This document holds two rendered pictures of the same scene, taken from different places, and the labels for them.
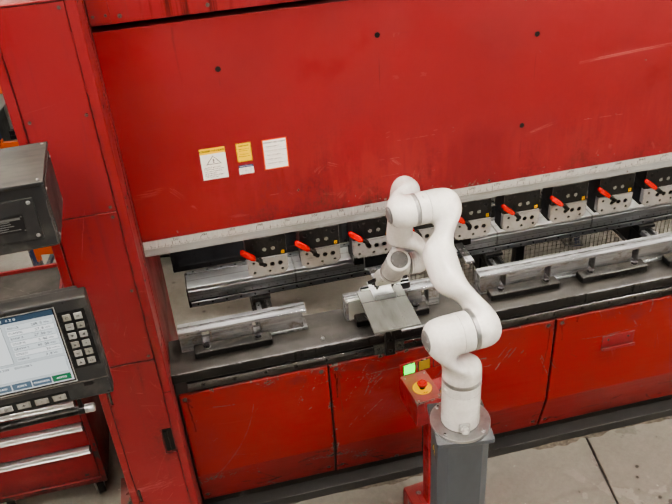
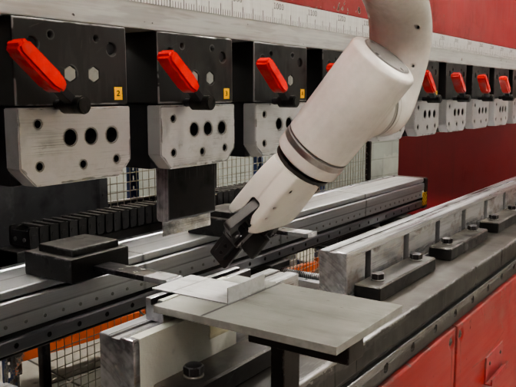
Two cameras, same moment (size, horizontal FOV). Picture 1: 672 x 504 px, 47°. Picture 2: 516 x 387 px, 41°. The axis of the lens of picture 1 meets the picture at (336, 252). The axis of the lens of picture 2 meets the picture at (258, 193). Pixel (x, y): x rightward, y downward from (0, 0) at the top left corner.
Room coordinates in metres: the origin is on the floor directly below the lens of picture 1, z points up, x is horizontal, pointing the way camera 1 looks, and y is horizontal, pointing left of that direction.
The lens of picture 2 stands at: (1.74, 0.44, 1.27)
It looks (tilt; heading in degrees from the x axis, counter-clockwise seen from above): 8 degrees down; 315
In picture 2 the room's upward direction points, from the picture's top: straight up
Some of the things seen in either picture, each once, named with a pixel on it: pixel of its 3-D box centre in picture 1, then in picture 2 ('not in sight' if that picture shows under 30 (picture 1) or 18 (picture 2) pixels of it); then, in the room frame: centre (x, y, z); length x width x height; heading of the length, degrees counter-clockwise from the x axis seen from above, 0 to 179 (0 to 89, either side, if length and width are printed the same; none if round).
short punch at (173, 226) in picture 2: (376, 259); (186, 196); (2.47, -0.16, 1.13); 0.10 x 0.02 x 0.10; 101
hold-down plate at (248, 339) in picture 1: (233, 344); not in sight; (2.30, 0.42, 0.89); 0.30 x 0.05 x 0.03; 101
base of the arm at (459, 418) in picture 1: (460, 399); not in sight; (1.71, -0.35, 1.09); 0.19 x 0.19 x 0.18
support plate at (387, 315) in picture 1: (388, 308); (278, 309); (2.32, -0.18, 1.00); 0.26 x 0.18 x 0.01; 11
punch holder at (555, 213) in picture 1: (564, 197); (409, 97); (2.61, -0.92, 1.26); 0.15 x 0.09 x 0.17; 101
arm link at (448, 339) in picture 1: (452, 350); not in sight; (1.70, -0.32, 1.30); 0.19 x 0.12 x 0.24; 106
